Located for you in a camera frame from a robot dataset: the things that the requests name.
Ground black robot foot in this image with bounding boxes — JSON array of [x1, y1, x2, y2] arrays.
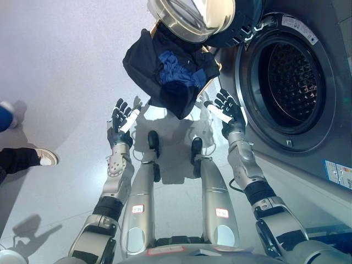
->
[[190, 136, 204, 162], [147, 130, 161, 160]]

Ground chrome glass washing machine door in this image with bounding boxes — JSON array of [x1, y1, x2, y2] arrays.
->
[[147, 0, 265, 50]]

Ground grey front-load washing machine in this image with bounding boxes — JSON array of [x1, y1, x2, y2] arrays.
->
[[213, 0, 352, 192]]

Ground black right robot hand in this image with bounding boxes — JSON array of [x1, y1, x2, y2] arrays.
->
[[203, 88, 247, 139]]

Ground black right robot foot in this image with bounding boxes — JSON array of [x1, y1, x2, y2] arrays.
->
[[190, 136, 204, 162]]

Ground silver right robot leg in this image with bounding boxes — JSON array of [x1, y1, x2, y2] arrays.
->
[[194, 154, 240, 248]]

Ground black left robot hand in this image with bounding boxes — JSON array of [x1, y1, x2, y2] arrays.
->
[[106, 98, 142, 149]]

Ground dark fabric laundry basket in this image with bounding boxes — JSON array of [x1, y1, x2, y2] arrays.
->
[[122, 21, 221, 120]]

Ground blue garment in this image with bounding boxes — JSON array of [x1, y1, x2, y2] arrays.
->
[[157, 50, 207, 86]]

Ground white instruction sticker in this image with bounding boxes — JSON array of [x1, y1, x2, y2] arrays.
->
[[280, 14, 320, 46]]

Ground silver left robot leg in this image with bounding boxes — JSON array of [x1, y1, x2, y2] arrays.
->
[[120, 158, 162, 255]]

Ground black left robot foot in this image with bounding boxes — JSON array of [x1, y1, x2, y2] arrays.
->
[[147, 130, 161, 160]]

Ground white sneaker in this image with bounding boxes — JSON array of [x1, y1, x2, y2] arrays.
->
[[33, 148, 59, 167]]

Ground blue energy label sticker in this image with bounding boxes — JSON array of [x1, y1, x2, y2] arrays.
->
[[323, 159, 352, 191]]

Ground silver robot leg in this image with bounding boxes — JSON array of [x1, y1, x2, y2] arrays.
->
[[194, 154, 240, 248], [120, 158, 162, 255]]

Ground grey robot torso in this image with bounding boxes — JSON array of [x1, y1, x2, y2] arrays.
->
[[115, 242, 276, 264]]

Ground person leg black trousers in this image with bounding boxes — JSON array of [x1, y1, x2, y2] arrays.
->
[[0, 147, 42, 185]]

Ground blue clad person foot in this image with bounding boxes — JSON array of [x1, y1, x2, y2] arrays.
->
[[0, 101, 19, 133]]

